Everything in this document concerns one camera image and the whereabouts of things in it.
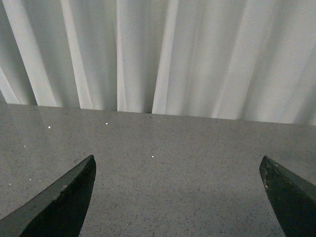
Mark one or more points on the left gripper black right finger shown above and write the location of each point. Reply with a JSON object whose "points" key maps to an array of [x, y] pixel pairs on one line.
{"points": [[292, 198]]}

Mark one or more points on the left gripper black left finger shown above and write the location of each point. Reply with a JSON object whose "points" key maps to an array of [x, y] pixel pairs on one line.
{"points": [[57, 211]]}

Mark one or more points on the white curtain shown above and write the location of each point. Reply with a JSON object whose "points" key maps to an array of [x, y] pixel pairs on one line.
{"points": [[226, 59]]}

